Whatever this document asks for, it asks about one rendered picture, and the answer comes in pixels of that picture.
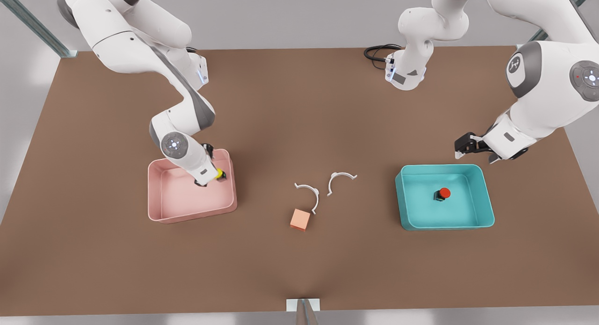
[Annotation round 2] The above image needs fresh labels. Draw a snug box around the blue storage box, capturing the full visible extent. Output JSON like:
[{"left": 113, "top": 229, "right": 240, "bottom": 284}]
[{"left": 395, "top": 164, "right": 496, "bottom": 231}]

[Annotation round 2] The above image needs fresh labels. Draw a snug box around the orange cube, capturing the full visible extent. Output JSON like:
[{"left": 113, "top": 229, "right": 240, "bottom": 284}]
[{"left": 290, "top": 209, "right": 312, "bottom": 232}]

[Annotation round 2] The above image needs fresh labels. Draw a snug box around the black cable loop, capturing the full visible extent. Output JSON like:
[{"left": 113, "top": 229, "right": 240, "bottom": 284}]
[{"left": 364, "top": 44, "right": 404, "bottom": 71}]

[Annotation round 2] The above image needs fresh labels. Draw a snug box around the pink storage box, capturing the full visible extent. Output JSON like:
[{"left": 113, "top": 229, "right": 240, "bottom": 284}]
[{"left": 147, "top": 149, "right": 238, "bottom": 224}]

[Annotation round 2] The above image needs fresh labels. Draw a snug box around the white curved clip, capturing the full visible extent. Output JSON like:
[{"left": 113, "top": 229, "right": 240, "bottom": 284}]
[
  {"left": 326, "top": 172, "right": 358, "bottom": 197},
  {"left": 294, "top": 182, "right": 321, "bottom": 216}
]

